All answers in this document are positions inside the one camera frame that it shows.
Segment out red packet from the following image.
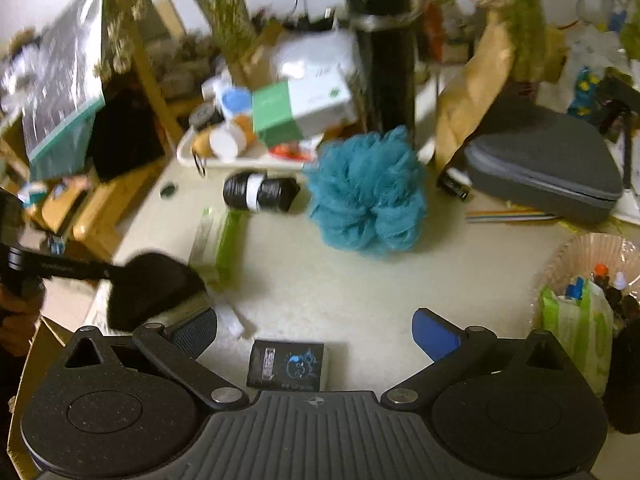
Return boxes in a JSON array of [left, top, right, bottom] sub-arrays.
[[270, 140, 322, 162]]

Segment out small black printed box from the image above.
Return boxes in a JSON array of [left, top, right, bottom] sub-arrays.
[[246, 339, 331, 392]]

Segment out grey zip case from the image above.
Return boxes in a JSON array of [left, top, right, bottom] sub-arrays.
[[462, 94, 627, 226]]

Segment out teal bath loofah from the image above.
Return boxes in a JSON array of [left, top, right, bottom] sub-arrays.
[[302, 125, 429, 259]]

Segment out black pouch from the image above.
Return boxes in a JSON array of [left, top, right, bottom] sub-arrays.
[[602, 304, 640, 434]]

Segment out green wet wipes pack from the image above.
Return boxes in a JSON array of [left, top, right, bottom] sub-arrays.
[[539, 282, 614, 397], [189, 207, 249, 284]]

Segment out small tripod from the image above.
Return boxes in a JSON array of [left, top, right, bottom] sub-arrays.
[[594, 74, 640, 187]]

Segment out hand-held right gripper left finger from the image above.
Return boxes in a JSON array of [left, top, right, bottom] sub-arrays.
[[62, 307, 251, 409]]

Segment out small white paper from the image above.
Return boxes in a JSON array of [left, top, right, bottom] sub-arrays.
[[217, 304, 259, 342]]

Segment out brown paper bag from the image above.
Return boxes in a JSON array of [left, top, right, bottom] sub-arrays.
[[432, 14, 517, 177]]

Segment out wooden chair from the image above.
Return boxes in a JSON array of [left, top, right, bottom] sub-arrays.
[[22, 159, 167, 262]]

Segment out small black bottle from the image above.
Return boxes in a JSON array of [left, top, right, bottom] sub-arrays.
[[437, 170, 474, 204]]

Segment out black fuzzy cloth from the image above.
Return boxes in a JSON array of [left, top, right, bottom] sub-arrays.
[[102, 252, 209, 334]]

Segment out wooden rack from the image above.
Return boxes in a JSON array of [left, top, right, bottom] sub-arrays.
[[125, 0, 222, 147]]

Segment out black cylinder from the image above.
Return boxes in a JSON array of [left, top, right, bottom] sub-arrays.
[[188, 107, 224, 131]]

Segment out white plastic package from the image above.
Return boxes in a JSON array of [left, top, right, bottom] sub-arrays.
[[271, 29, 357, 92]]

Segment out black thermos bottle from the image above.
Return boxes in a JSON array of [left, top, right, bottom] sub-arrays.
[[345, 0, 419, 137]]

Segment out green and white box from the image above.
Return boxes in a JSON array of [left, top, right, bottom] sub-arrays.
[[250, 67, 359, 149]]

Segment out cork bottle with carabiner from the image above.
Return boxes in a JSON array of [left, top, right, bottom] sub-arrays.
[[192, 130, 217, 177]]

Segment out white cup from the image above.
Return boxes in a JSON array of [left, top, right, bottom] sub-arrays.
[[208, 127, 244, 164]]

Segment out black garment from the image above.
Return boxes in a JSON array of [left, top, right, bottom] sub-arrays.
[[89, 84, 167, 182]]

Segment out bundle of coloured sticks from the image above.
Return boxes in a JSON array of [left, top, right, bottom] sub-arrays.
[[464, 207, 557, 224]]

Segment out white tray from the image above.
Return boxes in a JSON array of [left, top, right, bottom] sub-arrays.
[[175, 124, 322, 172]]

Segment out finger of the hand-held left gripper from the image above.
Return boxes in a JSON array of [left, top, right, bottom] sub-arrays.
[[9, 246, 130, 282]]

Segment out white and blue spray bottle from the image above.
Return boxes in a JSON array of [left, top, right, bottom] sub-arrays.
[[201, 74, 252, 117]]

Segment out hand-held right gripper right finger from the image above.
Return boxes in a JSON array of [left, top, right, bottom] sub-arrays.
[[380, 308, 573, 406]]

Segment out black bag roll white band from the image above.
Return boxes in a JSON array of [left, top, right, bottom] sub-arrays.
[[223, 170, 301, 215]]

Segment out bamboo plant in glass vase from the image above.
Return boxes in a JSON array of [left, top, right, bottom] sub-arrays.
[[94, 0, 282, 77], [465, 0, 558, 87]]

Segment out blue yellow patterned packet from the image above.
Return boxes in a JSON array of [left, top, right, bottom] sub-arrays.
[[567, 67, 604, 117]]

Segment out person's left hand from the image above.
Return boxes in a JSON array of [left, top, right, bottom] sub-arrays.
[[0, 285, 44, 357]]

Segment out cardboard box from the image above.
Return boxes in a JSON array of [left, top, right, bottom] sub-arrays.
[[6, 316, 77, 480]]

